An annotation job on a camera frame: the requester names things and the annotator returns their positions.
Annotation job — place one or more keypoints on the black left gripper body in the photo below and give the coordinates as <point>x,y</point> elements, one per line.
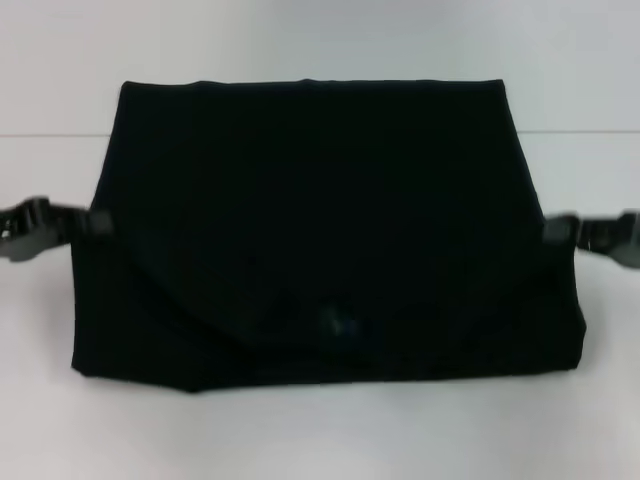
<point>17,225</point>

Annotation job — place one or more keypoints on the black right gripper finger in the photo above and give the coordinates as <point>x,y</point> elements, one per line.
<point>559,231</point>

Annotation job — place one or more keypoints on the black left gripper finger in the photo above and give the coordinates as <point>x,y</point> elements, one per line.
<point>100,223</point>

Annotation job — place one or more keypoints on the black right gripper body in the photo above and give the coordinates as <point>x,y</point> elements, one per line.
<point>625,245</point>

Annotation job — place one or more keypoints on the black shirt with FREE print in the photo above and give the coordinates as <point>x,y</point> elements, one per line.
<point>325,225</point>

